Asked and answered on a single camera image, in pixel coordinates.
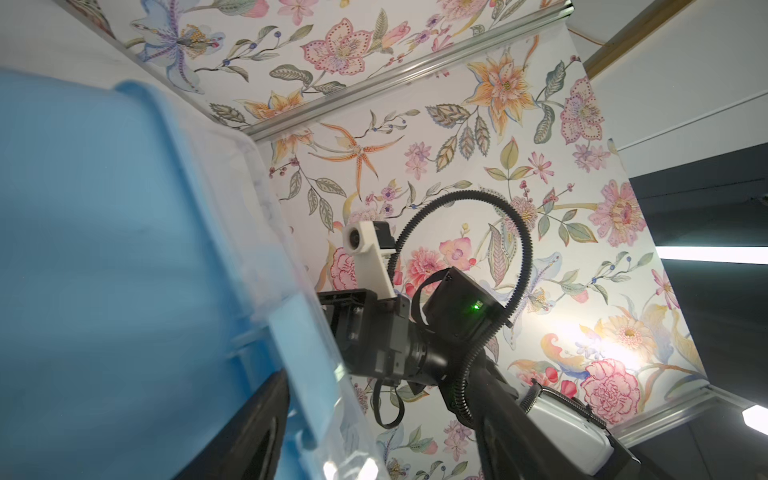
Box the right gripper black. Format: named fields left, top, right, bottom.
left=318, top=289, right=447, bottom=387

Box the light blue plastic toolbox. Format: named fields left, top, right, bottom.
left=1, top=70, right=387, bottom=479

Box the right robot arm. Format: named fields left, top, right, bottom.
left=318, top=268, right=643, bottom=479

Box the right black corrugated cable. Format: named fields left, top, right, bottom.
left=386, top=189, right=535, bottom=427

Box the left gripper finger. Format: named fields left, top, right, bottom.
left=175, top=370, right=290, bottom=480

